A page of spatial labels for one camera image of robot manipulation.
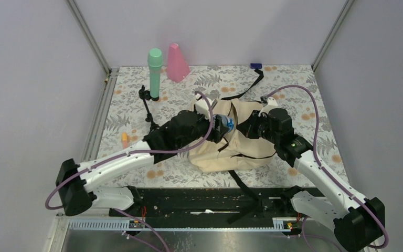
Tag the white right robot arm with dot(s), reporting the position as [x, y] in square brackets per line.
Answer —
[356, 221]

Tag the mint green microphone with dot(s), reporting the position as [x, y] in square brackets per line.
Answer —
[155, 63]

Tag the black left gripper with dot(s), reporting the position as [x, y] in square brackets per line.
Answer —
[219, 130]

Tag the small blue block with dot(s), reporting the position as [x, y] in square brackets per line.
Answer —
[255, 66]

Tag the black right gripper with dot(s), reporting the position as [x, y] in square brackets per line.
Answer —
[247, 128]

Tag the beige canvas backpack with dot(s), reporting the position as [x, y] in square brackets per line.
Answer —
[238, 149]

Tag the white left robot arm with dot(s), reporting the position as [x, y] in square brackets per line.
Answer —
[81, 185]

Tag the black mini tripod stand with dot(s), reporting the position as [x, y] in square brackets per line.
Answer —
[145, 96]

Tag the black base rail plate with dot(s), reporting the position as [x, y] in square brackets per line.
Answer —
[212, 207]

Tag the pink plastic cone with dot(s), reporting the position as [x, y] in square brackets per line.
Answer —
[177, 67]

